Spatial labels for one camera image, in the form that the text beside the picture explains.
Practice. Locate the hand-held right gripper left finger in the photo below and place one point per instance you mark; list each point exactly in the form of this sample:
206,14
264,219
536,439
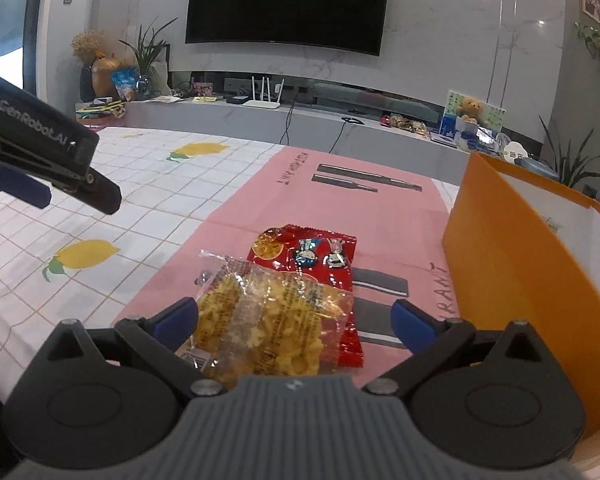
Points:
177,320

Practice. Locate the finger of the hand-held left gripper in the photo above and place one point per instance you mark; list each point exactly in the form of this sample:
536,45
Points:
102,195
20,185

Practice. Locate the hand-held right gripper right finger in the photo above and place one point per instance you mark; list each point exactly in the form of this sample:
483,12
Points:
410,327

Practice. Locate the clear bag of yellow puffs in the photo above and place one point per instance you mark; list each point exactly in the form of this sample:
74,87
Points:
260,320

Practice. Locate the orange cardboard box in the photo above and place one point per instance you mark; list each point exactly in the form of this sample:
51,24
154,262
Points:
505,270

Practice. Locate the pile of wrapped snacks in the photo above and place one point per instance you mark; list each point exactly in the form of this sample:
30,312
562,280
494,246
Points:
405,124

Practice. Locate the white lemon print tablecloth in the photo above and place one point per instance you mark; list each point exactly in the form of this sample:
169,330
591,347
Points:
155,200

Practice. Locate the dark tall vase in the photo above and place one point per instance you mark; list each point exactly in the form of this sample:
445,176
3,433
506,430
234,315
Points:
86,85

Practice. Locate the stack of yellow black items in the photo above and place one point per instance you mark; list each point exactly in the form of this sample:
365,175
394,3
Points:
100,108

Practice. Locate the golden pumpkin vase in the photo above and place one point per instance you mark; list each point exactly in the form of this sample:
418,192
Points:
105,77

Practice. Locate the dried flower bouquet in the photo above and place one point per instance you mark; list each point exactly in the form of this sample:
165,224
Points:
87,45

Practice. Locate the blue snack bag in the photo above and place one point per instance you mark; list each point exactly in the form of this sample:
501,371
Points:
125,85

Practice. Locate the loose papers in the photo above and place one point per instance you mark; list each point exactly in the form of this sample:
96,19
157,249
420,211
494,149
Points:
166,98

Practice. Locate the red cartoon snack packet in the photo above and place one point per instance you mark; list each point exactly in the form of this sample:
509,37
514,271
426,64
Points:
305,250

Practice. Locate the green plant in glass vase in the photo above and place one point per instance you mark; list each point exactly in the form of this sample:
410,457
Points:
147,55

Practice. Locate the yellow paper sheet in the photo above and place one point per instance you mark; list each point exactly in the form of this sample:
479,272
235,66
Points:
203,99

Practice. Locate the pink printed placemat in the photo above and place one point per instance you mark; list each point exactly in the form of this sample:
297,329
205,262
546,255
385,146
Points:
330,210

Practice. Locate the pink patterned box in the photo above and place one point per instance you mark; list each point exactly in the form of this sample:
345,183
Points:
202,88

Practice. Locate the black set-top box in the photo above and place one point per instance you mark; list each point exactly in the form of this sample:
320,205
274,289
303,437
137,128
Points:
238,99

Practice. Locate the white router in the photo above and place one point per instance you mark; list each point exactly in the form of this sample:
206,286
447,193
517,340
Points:
262,102

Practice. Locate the blue jar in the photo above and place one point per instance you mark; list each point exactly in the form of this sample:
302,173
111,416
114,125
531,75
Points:
471,141

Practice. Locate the white round labelled roll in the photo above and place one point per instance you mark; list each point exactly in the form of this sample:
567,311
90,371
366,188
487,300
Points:
514,152

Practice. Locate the grey lidded pot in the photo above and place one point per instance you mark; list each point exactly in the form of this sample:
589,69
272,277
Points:
540,166

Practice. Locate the long-leaf potted plant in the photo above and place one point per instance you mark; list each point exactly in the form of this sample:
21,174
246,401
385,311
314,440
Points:
570,160

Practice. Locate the trailing vine plant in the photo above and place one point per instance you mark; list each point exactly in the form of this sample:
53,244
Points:
597,45

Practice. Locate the wall power socket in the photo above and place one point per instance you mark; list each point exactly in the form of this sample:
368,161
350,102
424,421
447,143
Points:
590,190

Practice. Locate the black wall television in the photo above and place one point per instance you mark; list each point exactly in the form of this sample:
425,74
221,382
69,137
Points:
285,0

